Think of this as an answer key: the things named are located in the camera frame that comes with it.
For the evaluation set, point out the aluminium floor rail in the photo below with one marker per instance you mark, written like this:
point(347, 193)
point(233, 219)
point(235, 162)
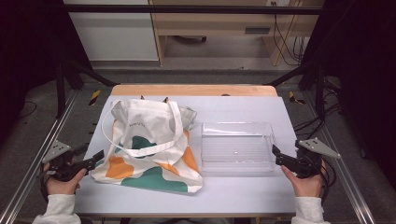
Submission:
point(342, 174)
point(37, 152)

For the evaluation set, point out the light wooden desk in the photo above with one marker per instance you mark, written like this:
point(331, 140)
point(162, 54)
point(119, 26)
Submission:
point(218, 21)

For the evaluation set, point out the black curtain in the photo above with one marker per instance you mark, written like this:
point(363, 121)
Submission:
point(28, 46)
point(364, 62)

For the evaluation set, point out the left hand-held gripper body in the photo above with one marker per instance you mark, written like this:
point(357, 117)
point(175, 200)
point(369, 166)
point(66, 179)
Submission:
point(59, 161)

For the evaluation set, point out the black horizontal frame bar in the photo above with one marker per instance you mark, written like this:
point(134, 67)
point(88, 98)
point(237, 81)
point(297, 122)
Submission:
point(186, 9)

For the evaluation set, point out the white table board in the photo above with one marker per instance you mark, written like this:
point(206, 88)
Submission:
point(236, 193)

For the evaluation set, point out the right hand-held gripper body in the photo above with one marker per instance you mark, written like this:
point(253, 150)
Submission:
point(308, 161)

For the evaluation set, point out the clear plastic box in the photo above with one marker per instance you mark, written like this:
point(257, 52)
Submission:
point(238, 149)

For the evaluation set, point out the person's left hand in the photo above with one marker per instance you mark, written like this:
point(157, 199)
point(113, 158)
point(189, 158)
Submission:
point(63, 187)

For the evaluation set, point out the person's right hand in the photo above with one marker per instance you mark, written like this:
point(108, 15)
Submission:
point(306, 186)

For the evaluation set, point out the white cabinet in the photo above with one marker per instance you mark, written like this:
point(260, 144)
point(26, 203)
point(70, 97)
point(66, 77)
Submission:
point(115, 34)

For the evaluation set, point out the black metal stand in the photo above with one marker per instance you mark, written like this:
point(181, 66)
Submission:
point(319, 90)
point(60, 90)

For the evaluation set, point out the white tote bag orange green patches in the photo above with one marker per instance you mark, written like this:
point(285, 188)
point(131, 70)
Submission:
point(149, 124)

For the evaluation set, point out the yellow black tape marker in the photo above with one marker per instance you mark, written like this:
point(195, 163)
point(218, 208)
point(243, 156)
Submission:
point(95, 97)
point(293, 97)

